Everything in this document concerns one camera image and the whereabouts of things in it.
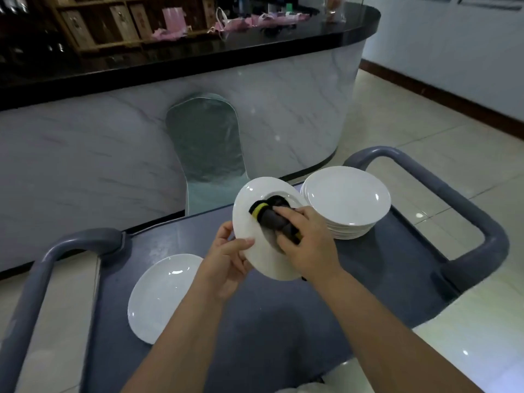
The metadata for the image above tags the person's right hand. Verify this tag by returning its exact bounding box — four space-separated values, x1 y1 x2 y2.
272 205 344 285

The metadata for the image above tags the person's left hand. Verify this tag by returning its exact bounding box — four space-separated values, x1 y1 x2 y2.
200 220 256 302

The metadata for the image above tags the white deep-rimmed plate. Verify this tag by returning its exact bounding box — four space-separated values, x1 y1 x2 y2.
232 176 312 282

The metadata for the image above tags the black and yellow cleaning cloth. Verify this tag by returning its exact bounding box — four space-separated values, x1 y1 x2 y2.
248 195 304 246

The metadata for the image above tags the person's left forearm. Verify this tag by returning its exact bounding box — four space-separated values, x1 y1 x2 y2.
121 278 231 393

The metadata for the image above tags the person's right forearm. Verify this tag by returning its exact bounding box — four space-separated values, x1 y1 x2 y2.
314 269 489 393

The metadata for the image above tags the grey plastic service cart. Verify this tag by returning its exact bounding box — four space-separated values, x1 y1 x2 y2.
0 146 511 393

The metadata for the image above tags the stack of white plates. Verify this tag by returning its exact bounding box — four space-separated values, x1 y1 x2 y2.
300 165 392 241

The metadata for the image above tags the white round plate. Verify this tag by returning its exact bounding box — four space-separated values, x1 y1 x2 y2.
127 253 204 345

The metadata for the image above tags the marble bar counter, black top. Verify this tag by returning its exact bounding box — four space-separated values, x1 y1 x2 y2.
0 1 382 279

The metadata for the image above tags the pink and white bag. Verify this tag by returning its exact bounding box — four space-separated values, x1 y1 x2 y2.
206 7 255 35

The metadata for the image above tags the pink crumpled cloth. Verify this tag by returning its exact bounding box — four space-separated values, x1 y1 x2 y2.
151 28 190 41

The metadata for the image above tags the pink cloth pile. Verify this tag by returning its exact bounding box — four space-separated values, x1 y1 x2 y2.
246 11 311 28

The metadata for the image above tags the pink box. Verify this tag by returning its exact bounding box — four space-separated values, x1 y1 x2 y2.
161 7 187 31

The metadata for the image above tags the wooden shelf unit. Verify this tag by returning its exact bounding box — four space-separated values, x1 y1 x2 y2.
41 0 218 54

